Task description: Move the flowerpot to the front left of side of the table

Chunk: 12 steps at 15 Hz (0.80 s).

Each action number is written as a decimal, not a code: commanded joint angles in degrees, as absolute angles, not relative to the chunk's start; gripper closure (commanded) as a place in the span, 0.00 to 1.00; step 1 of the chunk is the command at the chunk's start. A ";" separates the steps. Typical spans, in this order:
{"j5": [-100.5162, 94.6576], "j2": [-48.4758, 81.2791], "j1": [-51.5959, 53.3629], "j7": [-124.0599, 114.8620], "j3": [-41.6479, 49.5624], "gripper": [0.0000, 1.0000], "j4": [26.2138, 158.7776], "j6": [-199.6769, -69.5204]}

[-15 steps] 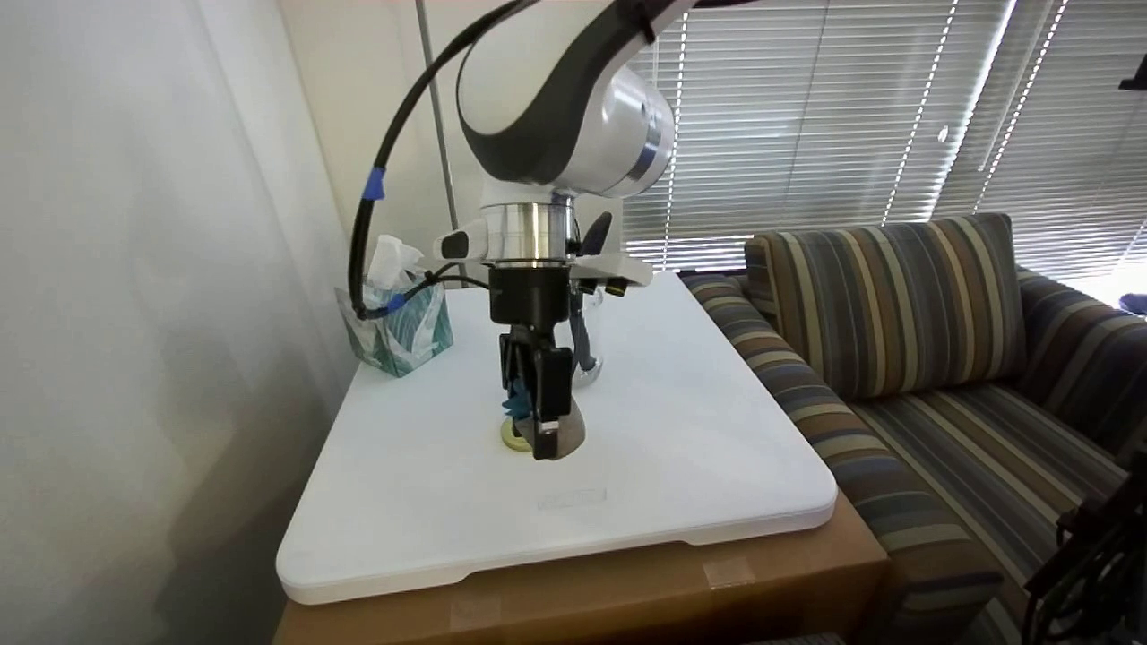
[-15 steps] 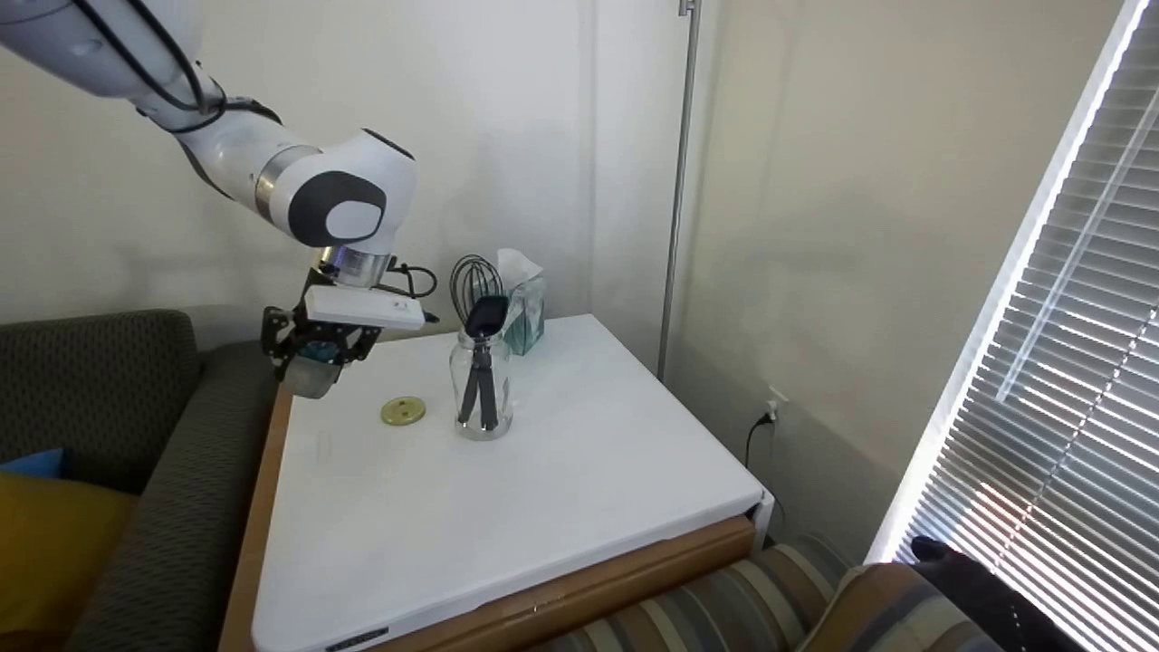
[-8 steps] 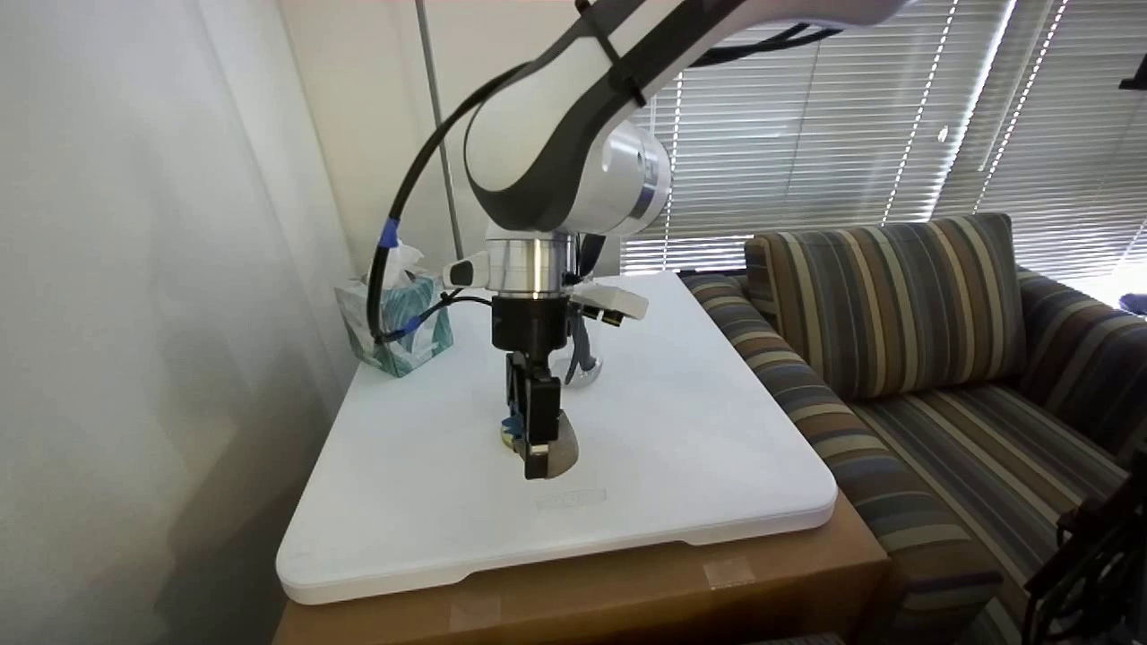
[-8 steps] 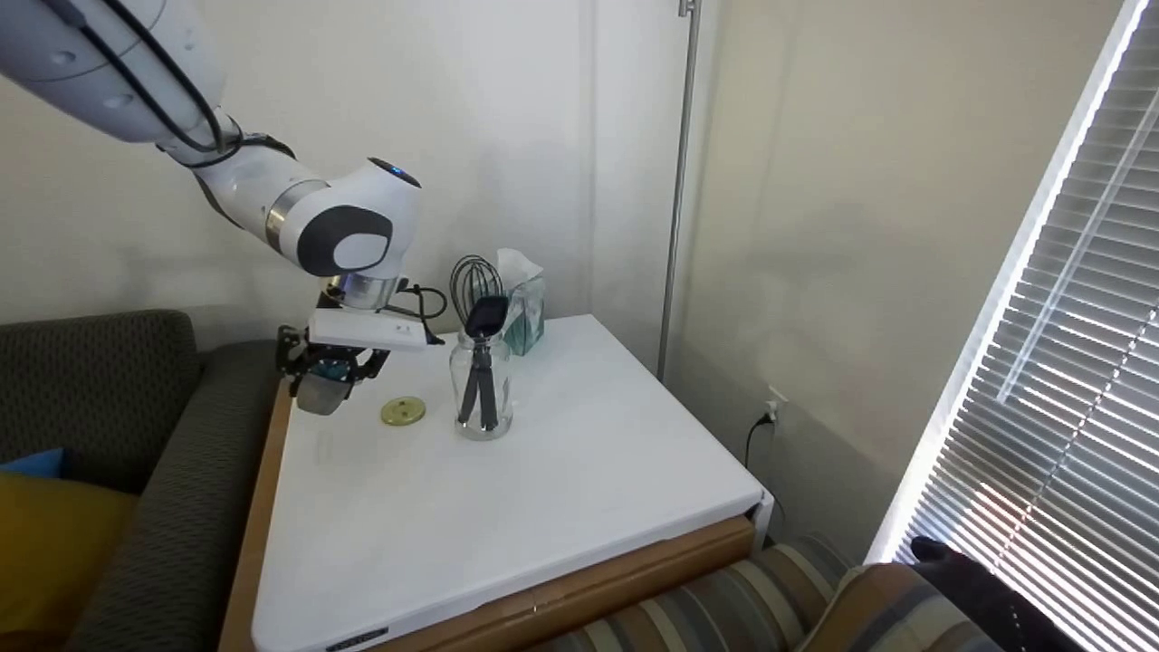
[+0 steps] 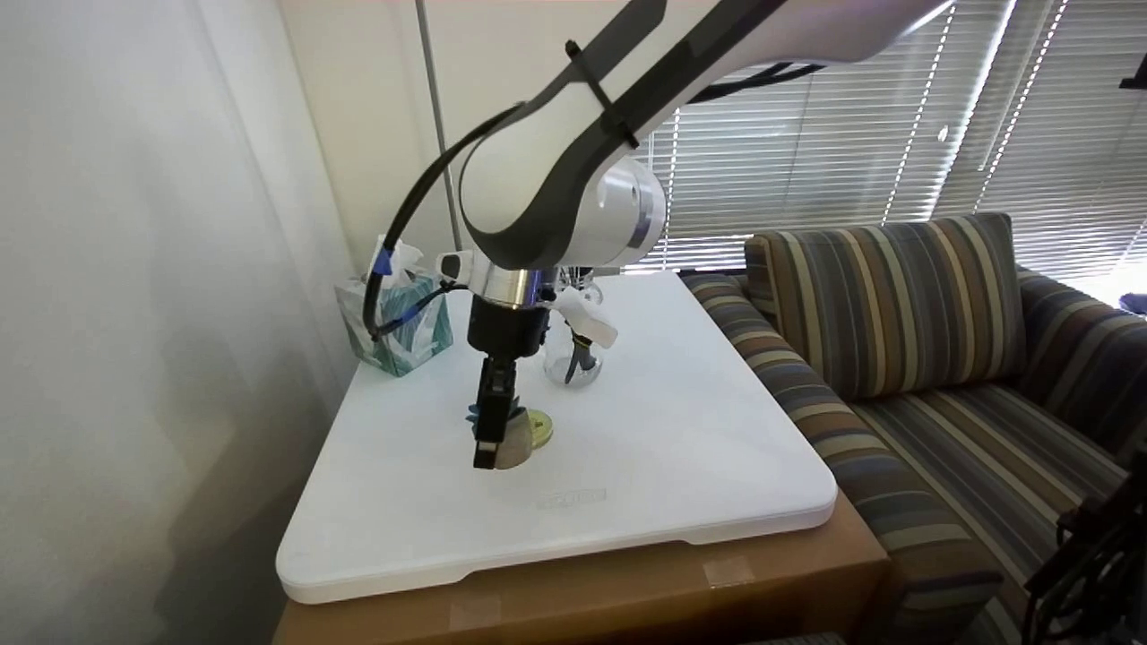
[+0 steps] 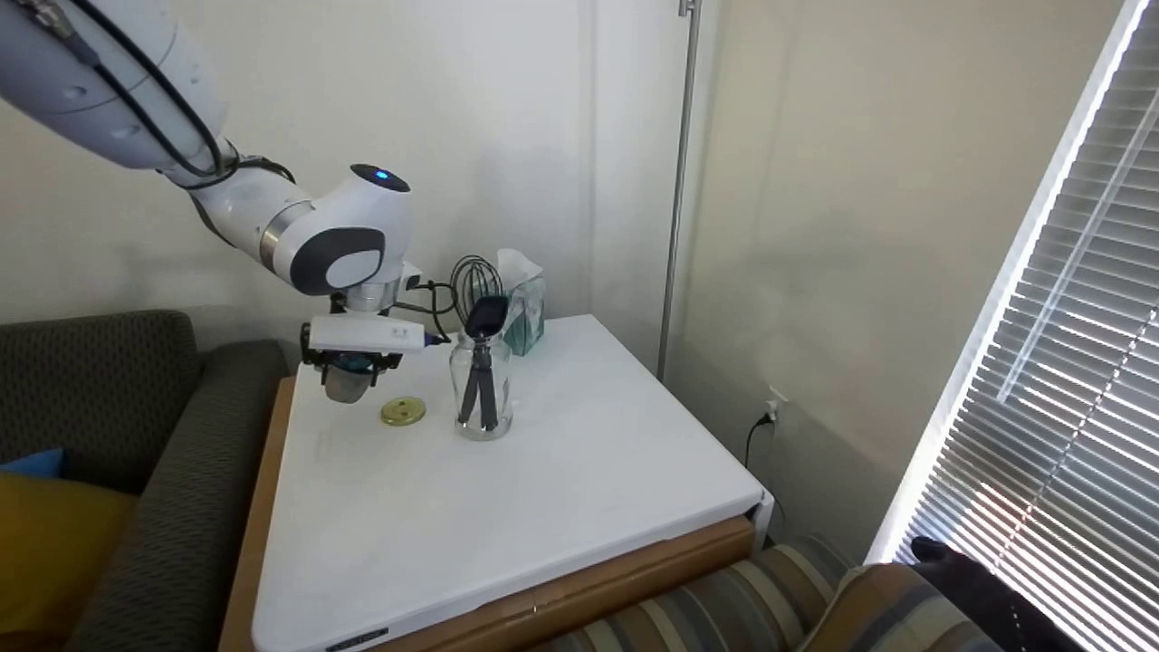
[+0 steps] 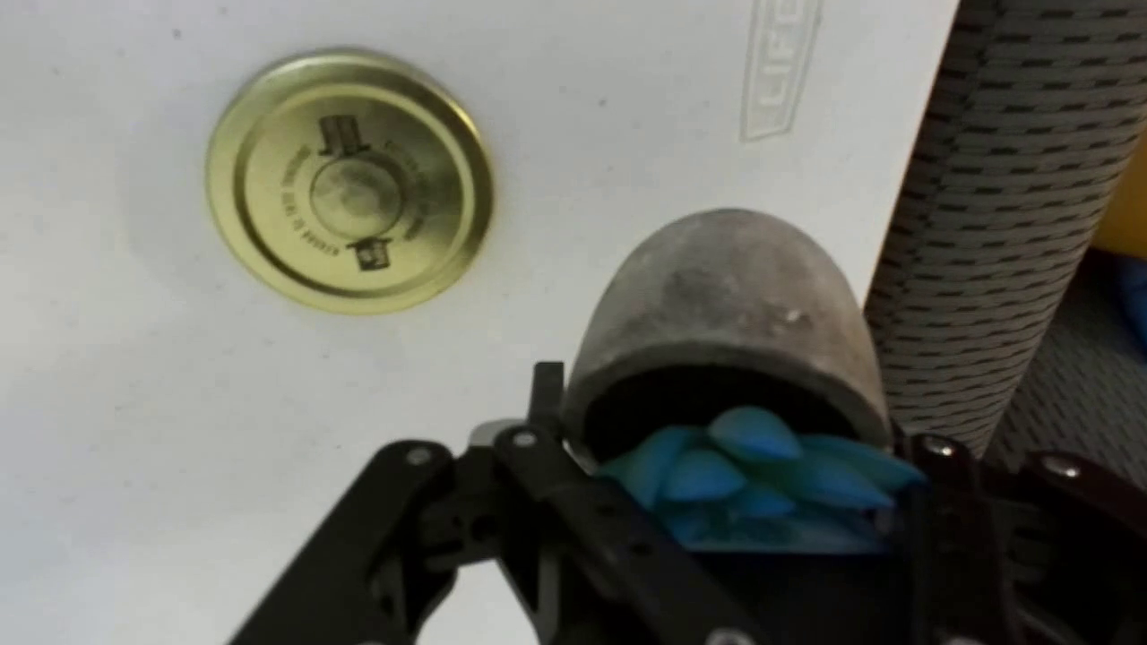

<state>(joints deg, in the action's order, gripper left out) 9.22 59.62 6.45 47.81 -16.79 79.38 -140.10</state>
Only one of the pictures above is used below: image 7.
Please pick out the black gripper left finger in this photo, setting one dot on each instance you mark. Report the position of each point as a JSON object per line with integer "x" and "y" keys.
{"x": 476, "y": 540}

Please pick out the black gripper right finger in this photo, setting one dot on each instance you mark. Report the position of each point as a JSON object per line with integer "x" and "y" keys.
{"x": 1026, "y": 561}

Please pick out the grey flowerpot with blue succulent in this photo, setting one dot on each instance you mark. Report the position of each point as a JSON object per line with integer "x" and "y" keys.
{"x": 727, "y": 317}

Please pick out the gold jar lid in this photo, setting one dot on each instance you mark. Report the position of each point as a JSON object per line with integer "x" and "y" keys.
{"x": 350, "y": 179}

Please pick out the grey dotted sofa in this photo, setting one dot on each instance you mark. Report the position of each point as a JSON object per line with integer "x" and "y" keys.
{"x": 1003, "y": 179}

